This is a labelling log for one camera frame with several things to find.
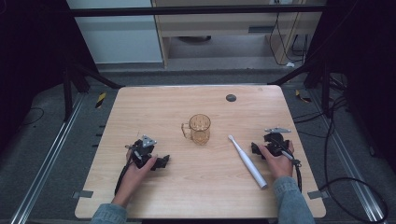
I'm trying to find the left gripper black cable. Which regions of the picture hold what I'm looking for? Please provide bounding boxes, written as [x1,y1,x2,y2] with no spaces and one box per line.
[113,153,135,196]

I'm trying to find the black hanging cables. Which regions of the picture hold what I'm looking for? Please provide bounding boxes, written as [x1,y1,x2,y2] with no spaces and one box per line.
[268,0,310,67]

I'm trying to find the person's left hand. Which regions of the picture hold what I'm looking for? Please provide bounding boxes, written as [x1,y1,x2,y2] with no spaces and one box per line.
[120,148,159,195]

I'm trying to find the black metal stand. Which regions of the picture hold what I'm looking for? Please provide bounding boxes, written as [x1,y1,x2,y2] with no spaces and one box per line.
[267,54,347,119]
[60,57,125,123]

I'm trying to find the light wooden desk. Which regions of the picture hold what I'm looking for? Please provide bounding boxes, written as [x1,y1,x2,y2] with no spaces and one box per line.
[150,0,326,68]

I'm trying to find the black horizontal frame bar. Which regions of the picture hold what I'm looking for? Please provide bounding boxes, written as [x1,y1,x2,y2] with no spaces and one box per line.
[66,4,328,18]

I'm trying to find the person's right hand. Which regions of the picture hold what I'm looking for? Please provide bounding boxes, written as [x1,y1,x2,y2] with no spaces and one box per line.
[259,140,295,181]

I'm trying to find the amber transparent cup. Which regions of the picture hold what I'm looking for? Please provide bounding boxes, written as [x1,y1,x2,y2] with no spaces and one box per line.
[180,113,212,147]

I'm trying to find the dark curtain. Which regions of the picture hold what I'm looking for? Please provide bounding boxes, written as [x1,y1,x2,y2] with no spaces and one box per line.
[306,0,396,175]
[0,0,100,153]

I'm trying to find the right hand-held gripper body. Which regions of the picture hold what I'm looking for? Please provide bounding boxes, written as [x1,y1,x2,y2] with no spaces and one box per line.
[262,127,295,159]

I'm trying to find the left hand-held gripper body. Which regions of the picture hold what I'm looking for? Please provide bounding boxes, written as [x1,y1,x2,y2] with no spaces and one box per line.
[125,134,158,171]

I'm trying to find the thin black floor cable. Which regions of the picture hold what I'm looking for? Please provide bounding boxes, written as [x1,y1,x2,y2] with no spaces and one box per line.
[17,106,45,129]

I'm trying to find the aluminium floor rail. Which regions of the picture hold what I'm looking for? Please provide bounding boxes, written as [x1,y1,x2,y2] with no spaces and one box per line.
[307,88,389,224]
[8,92,87,224]

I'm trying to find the white electric toothbrush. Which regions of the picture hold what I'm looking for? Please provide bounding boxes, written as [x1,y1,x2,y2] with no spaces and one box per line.
[227,133,269,190]

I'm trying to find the black yellow striped tape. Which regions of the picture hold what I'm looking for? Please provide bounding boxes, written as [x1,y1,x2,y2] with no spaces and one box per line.
[294,89,312,104]
[94,91,107,109]

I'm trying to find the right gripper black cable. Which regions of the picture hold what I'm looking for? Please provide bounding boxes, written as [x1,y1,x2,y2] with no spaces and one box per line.
[279,148,304,193]

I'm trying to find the thick black floor cable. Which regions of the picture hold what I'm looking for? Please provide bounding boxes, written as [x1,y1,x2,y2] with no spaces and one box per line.
[318,92,389,224]

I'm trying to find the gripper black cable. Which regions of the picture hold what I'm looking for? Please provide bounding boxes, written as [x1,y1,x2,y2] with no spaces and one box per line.
[113,153,135,196]
[279,148,304,193]

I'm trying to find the grey table corner bracket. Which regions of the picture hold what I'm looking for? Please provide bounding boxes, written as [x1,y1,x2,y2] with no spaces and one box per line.
[306,189,330,201]
[72,189,94,200]

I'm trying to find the white cabinet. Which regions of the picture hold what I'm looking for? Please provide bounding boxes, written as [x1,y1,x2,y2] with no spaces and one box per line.
[65,0,164,65]

